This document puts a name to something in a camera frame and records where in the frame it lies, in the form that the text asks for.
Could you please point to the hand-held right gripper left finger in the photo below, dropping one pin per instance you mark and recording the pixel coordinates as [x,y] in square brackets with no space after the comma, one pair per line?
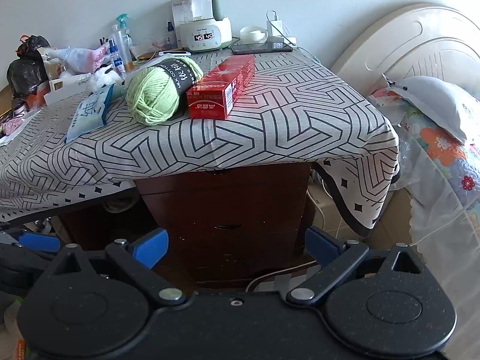
[150,249]

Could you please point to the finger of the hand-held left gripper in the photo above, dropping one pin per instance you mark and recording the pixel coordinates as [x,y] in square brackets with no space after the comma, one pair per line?
[37,242]

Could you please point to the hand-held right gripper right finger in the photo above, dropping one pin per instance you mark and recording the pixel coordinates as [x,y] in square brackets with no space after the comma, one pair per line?
[320,243]

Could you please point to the striped floor mat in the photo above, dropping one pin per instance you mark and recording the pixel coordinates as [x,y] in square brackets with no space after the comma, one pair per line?
[288,280]

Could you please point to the dark wooden bedside cabinet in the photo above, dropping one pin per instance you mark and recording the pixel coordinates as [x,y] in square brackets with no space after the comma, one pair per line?
[168,180]

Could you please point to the white sheer bed skirt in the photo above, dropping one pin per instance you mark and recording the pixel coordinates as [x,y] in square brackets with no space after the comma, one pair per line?
[442,240]

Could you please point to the geometric patterned tablecloth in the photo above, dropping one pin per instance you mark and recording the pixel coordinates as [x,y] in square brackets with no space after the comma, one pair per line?
[262,120]

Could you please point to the blue tissue pack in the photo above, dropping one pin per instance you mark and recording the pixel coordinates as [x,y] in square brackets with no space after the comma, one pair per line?
[88,114]

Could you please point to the floral quilt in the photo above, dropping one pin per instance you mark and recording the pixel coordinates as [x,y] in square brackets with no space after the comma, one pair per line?
[438,146]

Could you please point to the white cardboard box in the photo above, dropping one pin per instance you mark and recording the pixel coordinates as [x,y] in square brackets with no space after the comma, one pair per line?
[63,90]

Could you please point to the green yarn ball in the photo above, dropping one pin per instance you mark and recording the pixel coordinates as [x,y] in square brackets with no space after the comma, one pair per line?
[150,93]

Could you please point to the black plastic bag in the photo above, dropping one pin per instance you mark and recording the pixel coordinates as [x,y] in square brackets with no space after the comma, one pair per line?
[24,77]
[33,47]

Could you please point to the red toothpaste box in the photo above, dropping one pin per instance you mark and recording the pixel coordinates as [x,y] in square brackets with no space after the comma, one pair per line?
[217,82]

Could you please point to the white pillow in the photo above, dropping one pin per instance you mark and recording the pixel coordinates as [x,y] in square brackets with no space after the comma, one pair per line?
[435,101]

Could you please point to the white pink plastic bag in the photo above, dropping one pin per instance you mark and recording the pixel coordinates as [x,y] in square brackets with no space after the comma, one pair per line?
[80,58]

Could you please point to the small blue label bottle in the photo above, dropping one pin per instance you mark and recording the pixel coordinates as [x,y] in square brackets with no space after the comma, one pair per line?
[117,62]

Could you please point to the black tablet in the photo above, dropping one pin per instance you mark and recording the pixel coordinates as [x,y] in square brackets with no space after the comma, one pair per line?
[260,47]

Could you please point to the teal trigger spray bottle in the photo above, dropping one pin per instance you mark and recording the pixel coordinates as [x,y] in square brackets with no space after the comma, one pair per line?
[122,41]

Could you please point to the cream bed headboard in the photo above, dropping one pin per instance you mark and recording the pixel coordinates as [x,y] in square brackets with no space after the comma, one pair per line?
[412,41]

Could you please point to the white green electric kettle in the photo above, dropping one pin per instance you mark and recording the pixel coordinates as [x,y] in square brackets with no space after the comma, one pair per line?
[204,30]

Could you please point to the white wall charger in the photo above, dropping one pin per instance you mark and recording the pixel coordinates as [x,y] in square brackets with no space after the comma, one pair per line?
[276,26]

